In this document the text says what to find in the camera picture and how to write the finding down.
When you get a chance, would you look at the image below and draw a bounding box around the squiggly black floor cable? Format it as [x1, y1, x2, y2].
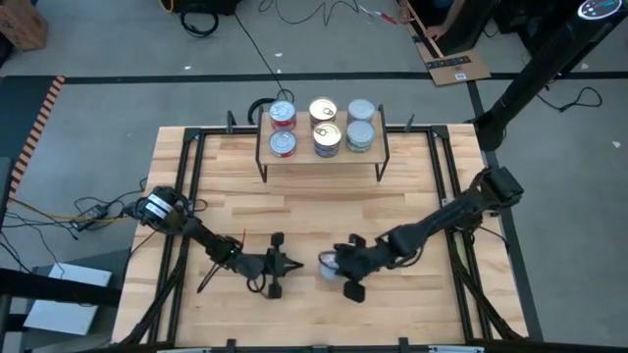
[258, 0, 363, 28]

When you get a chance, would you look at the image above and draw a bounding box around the red-handled tool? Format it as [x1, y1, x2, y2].
[360, 4, 399, 25]

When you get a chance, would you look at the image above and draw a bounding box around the black power adapter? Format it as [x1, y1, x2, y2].
[70, 204, 108, 232]

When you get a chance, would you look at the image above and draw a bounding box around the brown cardboard box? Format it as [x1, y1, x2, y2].
[0, 0, 49, 53]

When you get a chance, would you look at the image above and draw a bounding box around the long black floor cable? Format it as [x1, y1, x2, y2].
[232, 12, 296, 112]

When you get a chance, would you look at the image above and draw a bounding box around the coiled black cable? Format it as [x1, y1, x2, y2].
[247, 97, 290, 126]
[179, 9, 220, 39]

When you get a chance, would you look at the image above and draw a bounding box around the black metal beam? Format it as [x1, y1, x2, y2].
[0, 267, 123, 309]

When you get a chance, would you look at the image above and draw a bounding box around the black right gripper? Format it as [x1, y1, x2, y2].
[334, 233, 393, 304]

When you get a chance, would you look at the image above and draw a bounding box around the yellow floor cable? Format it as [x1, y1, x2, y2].
[9, 197, 136, 223]

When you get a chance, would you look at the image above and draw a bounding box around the black metal table frame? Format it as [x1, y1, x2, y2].
[117, 111, 531, 353]

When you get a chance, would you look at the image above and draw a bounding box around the flat cardboard sheet with label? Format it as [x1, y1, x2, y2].
[401, 0, 493, 87]

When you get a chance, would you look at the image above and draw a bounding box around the black equipment case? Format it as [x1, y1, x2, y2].
[159, 0, 242, 16]

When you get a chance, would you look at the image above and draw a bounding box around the black mat with orange stripes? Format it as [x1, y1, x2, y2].
[0, 75, 67, 202]

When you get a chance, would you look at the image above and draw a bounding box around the looped black floor cable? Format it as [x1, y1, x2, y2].
[536, 85, 603, 114]

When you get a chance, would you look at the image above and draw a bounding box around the person's forearm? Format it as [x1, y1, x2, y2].
[434, 0, 467, 33]

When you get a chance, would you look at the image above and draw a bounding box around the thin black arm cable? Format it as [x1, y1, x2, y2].
[244, 275, 270, 295]
[195, 263, 232, 295]

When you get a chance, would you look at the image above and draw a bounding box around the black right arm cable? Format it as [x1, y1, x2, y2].
[382, 247, 424, 269]

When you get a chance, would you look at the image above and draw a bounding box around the black floor equipment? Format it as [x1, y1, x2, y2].
[492, 0, 583, 55]

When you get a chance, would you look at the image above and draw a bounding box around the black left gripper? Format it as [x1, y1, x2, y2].
[239, 231, 304, 300]

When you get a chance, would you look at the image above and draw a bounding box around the white flat box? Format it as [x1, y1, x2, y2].
[23, 262, 113, 337]

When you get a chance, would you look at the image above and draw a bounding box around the wooden shelf with black frame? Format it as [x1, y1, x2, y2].
[254, 103, 393, 183]

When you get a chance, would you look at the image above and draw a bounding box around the long wooden stick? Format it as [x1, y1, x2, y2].
[404, 0, 445, 59]

